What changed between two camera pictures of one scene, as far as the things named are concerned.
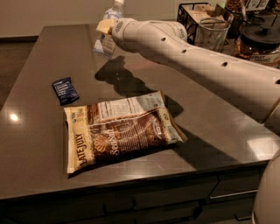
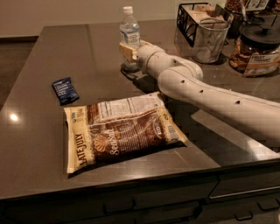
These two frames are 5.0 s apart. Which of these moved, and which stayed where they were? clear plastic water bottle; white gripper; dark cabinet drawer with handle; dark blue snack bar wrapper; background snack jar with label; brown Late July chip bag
Moved: white gripper; clear plastic water bottle
Stayed: dark blue snack bar wrapper; background snack jar with label; brown Late July chip bag; dark cabinet drawer with handle
